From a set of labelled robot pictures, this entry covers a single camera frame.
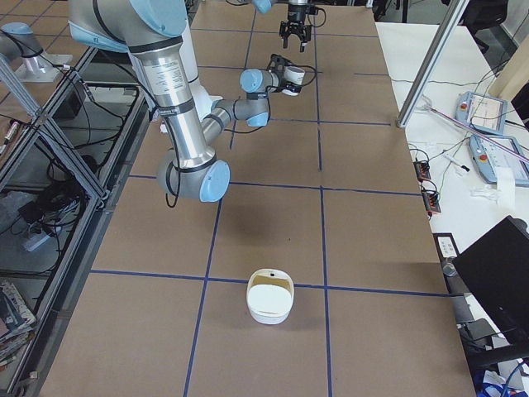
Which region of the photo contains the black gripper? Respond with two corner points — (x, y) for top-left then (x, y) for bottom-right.
(279, 0), (312, 52)
(275, 65), (302, 96)

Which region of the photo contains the white ribbed HOME mug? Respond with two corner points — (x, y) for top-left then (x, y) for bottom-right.
(284, 65), (305, 85)

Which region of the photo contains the upper orange circuit board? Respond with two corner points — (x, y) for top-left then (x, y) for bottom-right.
(413, 160), (431, 182)

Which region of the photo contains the orange circuit board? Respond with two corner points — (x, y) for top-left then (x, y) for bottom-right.
(413, 160), (431, 182)
(421, 189), (441, 217)

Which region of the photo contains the black marker pen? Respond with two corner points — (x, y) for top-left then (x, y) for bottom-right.
(442, 153), (469, 172)

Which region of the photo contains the lower orange circuit board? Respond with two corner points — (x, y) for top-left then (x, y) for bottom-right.
(421, 189), (441, 217)

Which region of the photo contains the far teach pendant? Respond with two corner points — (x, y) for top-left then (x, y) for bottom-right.
(455, 91), (508, 136)

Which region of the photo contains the teach pendant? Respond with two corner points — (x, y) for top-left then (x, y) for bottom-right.
(455, 91), (508, 136)
(469, 136), (528, 187)

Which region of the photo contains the white oval bowl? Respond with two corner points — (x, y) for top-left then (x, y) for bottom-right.
(245, 269), (294, 325)

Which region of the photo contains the near teach pendant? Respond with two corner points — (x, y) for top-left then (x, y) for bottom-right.
(469, 136), (528, 187)

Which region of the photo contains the black monitor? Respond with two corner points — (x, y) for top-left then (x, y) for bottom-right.
(454, 215), (528, 343)

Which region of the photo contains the stack of books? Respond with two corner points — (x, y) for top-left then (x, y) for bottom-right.
(1, 279), (37, 368)

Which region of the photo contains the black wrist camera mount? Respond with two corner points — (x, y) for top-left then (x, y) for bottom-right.
(266, 54), (293, 74)

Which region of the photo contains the white pedestal column base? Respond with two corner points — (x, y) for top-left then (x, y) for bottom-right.
(180, 22), (222, 121)

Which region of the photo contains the aluminium frame post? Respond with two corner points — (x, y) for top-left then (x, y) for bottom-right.
(397, 0), (469, 128)

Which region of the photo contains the aluminium rack frame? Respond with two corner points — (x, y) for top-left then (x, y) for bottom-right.
(1, 39), (149, 396)

